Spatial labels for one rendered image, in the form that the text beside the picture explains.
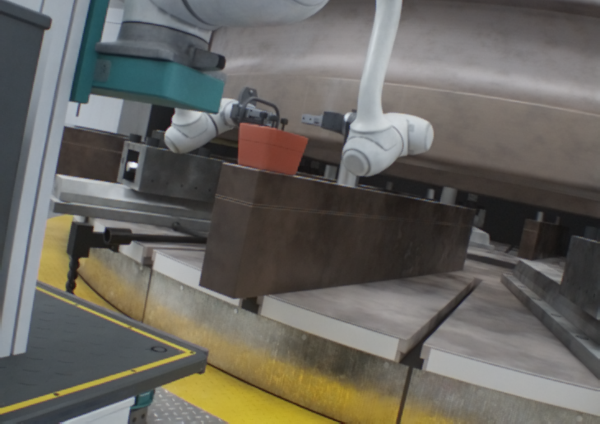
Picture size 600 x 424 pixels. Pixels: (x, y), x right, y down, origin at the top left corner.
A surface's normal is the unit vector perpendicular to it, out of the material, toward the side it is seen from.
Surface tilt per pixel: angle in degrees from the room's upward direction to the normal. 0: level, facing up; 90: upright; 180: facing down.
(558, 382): 90
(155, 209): 90
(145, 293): 90
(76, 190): 72
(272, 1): 145
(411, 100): 90
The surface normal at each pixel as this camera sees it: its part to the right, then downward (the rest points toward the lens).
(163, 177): 0.55, 0.14
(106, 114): -0.18, 0.00
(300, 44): -0.69, -0.12
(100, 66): -0.43, -0.06
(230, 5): -0.47, 0.76
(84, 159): 0.20, 0.07
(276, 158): 0.79, 0.30
